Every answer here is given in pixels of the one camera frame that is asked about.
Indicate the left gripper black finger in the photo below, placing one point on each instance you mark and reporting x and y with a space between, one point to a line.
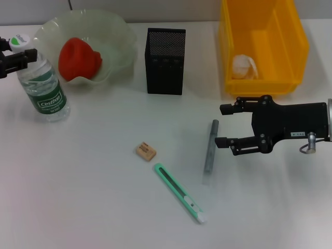
3 45
30 55

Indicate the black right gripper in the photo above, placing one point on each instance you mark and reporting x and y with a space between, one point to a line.
285 122

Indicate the clear green-label water bottle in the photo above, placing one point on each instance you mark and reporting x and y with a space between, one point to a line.
49 101

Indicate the white paper ball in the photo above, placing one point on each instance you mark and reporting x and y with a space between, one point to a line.
243 67

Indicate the mint green utility knife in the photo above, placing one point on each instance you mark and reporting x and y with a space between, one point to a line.
179 190

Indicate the grey marker pen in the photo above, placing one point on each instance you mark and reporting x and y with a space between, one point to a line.
209 160

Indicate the black mesh pen holder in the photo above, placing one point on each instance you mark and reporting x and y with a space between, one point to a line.
164 75

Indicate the tan eraser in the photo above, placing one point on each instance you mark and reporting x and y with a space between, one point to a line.
146 152

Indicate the pale green glass fruit plate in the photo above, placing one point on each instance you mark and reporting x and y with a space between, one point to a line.
116 39

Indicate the yellow plastic bin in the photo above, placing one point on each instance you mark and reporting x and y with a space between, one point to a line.
272 33

